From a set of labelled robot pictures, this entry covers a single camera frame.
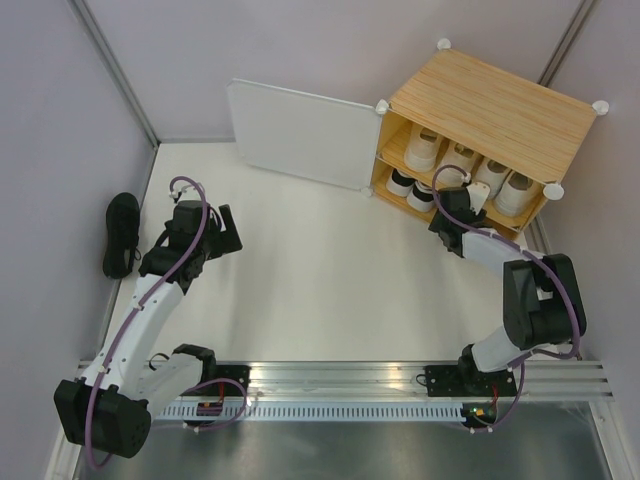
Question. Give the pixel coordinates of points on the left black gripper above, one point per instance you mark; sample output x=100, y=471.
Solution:
x=227, y=240

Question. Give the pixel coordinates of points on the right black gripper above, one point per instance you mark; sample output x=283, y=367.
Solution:
x=436, y=222

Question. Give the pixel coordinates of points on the black and white sneaker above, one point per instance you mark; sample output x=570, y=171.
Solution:
x=420, y=197

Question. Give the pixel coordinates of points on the white leather sneaker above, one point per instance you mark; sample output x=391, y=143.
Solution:
x=493, y=174
x=516, y=193

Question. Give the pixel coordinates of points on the beige lace sneaker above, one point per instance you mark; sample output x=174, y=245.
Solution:
x=423, y=148

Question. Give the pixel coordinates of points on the white translucent cabinet door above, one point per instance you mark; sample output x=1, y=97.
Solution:
x=305, y=135

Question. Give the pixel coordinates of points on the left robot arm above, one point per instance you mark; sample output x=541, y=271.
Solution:
x=110, y=407

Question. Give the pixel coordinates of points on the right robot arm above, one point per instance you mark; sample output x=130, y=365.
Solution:
x=541, y=302

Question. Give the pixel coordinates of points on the wooden shoe cabinet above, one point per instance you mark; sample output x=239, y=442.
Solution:
x=528, y=128

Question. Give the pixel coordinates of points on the aluminium rail with cable duct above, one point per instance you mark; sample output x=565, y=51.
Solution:
x=372, y=391

